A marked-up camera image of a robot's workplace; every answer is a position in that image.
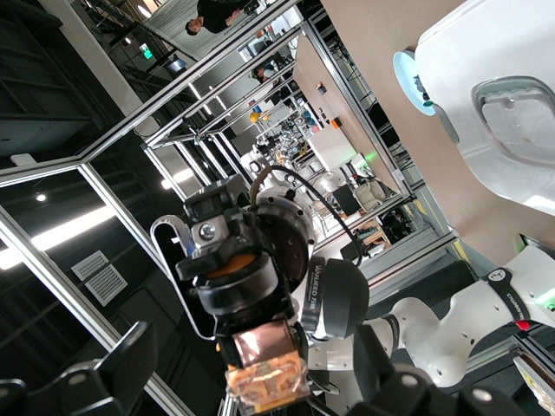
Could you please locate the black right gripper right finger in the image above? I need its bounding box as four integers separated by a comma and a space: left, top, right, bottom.
346, 324, 534, 416

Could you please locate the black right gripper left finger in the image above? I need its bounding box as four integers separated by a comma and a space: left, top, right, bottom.
0, 320, 159, 416

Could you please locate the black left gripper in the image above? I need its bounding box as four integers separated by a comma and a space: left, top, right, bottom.
175, 185, 313, 291

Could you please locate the orange push-button switch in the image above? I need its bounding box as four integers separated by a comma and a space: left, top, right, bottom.
194, 253, 312, 413

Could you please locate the white office chair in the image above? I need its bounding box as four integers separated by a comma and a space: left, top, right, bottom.
354, 179, 388, 212

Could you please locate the person in black shirt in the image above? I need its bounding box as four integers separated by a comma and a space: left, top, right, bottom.
185, 0, 245, 36

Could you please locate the light blue round plate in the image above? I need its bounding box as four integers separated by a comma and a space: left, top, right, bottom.
392, 49, 437, 117

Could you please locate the white lidded lunch box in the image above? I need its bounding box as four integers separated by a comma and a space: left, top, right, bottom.
414, 0, 555, 217

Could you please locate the white wall vent grille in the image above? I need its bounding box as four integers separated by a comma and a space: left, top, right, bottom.
70, 250, 129, 308

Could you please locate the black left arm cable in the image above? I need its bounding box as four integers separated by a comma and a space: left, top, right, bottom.
268, 166, 364, 268

